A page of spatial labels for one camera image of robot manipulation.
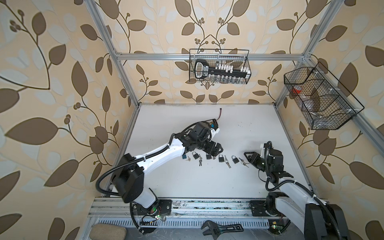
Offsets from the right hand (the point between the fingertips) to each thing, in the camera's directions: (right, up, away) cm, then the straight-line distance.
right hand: (247, 156), depth 87 cm
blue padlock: (-38, -2, +6) cm, 38 cm away
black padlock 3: (-6, -3, +4) cm, 8 cm away
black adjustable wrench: (-21, -29, -19) cm, 41 cm away
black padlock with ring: (-30, -2, +6) cm, 31 cm away
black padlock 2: (-15, -2, +4) cm, 15 cm away
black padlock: (-22, -1, +4) cm, 23 cm away
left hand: (-18, +8, -9) cm, 22 cm away
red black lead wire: (-12, +26, +28) cm, 40 cm away
